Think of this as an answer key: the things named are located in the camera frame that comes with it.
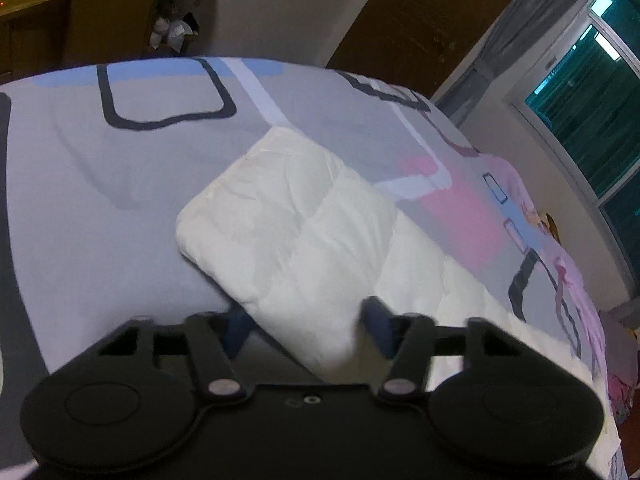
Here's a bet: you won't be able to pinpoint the patterned grey blue bed sheet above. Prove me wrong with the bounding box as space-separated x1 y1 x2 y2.
0 56 608 480

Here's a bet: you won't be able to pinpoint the yellow printed pillow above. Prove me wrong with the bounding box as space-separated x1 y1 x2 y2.
525 207 563 246

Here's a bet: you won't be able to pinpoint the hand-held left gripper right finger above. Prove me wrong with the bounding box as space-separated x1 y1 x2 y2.
361 296 507 404

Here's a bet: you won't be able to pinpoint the sliding glass window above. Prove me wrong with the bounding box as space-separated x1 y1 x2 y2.
511 0 640 283

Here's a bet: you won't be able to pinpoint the white plastic bags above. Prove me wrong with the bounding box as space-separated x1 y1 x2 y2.
149 0 202 57

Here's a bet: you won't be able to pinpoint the wooden desk cabinet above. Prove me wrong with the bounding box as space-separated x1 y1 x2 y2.
0 0 223 85

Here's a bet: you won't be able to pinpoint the pink printed blanket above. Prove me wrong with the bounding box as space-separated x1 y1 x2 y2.
477 152 628 423

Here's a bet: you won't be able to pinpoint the grey curtain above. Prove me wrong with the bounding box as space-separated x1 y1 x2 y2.
431 0 618 128

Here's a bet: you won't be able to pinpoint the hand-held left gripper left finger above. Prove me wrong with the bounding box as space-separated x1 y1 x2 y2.
96 309 254 404

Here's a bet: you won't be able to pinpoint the brown wooden door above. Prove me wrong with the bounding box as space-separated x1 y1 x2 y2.
325 0 537 107

